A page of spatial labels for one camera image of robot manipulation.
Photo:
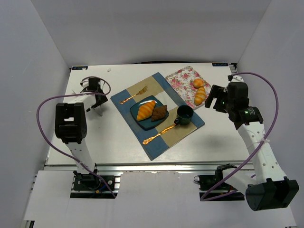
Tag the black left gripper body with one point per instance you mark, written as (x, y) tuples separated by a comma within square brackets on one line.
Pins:
[(99, 100)]

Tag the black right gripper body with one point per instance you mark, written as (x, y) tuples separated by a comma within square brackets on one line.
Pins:
[(214, 98)]

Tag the large orange striped croissant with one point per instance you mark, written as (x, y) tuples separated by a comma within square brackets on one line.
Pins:
[(145, 110)]

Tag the chocolate croissant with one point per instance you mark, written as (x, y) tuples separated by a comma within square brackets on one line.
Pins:
[(159, 113)]

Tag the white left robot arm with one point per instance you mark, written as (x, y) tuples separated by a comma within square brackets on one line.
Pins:
[(71, 125)]

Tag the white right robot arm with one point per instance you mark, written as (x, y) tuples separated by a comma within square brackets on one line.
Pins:
[(270, 189)]

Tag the small orange striped croissant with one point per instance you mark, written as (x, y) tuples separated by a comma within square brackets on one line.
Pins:
[(200, 96)]

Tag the blue label sticker left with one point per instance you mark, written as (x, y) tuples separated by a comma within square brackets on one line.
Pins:
[(79, 68)]

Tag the blue label sticker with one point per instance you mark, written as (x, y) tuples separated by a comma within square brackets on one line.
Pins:
[(220, 64), (79, 68)]

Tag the round orange bun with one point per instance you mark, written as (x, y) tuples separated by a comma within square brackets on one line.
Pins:
[(198, 83)]

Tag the dark green mug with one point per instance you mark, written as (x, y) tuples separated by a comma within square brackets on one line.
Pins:
[(184, 115)]

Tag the blue label sticker right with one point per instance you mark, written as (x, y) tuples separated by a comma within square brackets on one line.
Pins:
[(220, 64)]

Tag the floral rectangular tray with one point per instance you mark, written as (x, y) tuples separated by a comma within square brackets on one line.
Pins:
[(182, 82)]

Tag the gold fork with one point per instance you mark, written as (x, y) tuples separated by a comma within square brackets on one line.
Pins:
[(142, 91)]

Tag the gold spoon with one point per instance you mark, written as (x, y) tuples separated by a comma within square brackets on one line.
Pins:
[(146, 141)]

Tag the aluminium table frame rail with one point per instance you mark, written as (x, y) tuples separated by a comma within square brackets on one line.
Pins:
[(154, 167)]

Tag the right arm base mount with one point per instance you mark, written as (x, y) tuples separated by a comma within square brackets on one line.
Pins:
[(223, 192)]

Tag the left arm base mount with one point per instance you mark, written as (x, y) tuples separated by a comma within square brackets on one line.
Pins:
[(88, 186)]

